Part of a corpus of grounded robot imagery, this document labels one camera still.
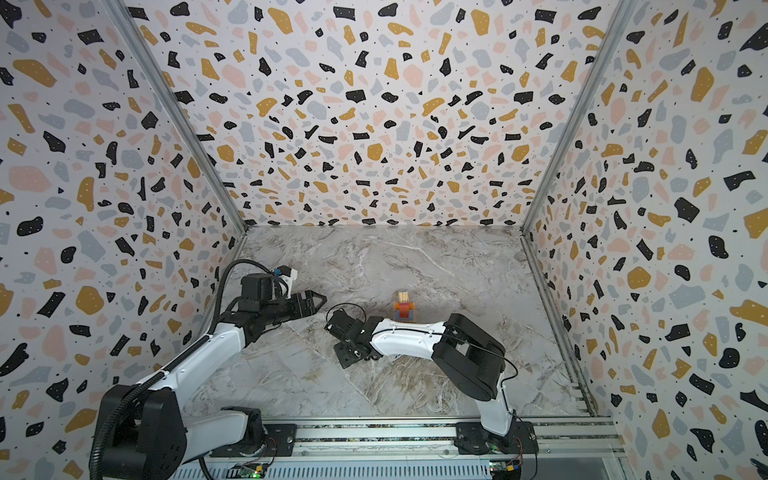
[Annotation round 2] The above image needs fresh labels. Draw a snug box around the right corner aluminium post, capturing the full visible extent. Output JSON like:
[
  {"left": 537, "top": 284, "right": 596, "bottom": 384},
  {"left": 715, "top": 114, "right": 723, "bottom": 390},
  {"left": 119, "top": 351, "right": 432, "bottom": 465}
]
[{"left": 521, "top": 0, "right": 637, "bottom": 238}]

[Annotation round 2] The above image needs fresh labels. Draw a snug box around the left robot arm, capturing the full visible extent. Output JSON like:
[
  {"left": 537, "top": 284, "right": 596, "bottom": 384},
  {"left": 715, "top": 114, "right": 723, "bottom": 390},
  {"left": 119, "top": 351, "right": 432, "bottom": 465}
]
[{"left": 88, "top": 267, "right": 327, "bottom": 479}]

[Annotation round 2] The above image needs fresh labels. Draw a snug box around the left green circuit board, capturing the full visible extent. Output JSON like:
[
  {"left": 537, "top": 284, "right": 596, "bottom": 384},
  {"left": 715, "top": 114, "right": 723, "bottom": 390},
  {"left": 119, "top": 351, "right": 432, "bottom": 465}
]
[{"left": 225, "top": 462, "right": 269, "bottom": 480}]

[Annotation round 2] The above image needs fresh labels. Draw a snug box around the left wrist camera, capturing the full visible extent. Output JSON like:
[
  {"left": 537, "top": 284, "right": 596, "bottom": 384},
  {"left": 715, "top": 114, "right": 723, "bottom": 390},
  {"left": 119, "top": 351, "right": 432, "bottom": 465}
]
[{"left": 274, "top": 265, "right": 298, "bottom": 296}]

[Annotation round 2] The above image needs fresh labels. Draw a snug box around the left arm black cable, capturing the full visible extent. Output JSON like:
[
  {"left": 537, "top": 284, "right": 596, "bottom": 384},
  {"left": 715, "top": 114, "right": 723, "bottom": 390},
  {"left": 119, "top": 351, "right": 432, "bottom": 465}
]
[{"left": 88, "top": 259, "right": 277, "bottom": 480}]

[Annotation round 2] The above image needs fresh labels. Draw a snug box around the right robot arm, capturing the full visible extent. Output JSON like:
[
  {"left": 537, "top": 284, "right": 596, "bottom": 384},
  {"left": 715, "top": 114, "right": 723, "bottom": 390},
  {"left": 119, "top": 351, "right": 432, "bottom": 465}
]
[{"left": 325, "top": 308, "right": 539, "bottom": 457}]

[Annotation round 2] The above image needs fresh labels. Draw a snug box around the right circuit board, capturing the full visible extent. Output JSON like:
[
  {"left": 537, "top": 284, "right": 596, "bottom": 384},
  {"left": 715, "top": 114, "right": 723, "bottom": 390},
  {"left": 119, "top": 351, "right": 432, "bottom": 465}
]
[{"left": 489, "top": 459, "right": 522, "bottom": 480}]

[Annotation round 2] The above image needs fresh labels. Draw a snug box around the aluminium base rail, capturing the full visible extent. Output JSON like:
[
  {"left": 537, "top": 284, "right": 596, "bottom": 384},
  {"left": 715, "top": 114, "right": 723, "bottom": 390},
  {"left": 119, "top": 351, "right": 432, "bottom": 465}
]
[{"left": 169, "top": 417, "right": 634, "bottom": 479}]

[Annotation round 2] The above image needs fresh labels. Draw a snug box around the corner aluminium post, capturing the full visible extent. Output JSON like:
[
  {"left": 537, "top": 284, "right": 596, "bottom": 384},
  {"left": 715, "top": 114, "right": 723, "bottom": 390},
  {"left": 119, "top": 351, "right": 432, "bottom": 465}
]
[
  {"left": 521, "top": 0, "right": 637, "bottom": 238},
  {"left": 104, "top": 1, "right": 247, "bottom": 236}
]

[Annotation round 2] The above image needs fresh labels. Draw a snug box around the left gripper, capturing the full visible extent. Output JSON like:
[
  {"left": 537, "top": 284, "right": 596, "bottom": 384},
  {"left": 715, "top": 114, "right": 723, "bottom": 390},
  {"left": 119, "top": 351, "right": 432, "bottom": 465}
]
[{"left": 260, "top": 289, "right": 324, "bottom": 327}]

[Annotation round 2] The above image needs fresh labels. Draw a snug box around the left corner aluminium post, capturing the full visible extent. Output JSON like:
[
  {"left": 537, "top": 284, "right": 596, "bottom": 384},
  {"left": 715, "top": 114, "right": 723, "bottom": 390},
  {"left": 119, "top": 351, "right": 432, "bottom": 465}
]
[{"left": 104, "top": 1, "right": 247, "bottom": 236}]

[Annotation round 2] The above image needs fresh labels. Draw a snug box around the natural wood block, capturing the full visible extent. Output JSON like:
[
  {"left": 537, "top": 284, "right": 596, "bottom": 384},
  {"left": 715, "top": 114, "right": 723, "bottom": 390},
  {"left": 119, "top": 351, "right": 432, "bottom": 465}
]
[{"left": 394, "top": 311, "right": 416, "bottom": 324}]

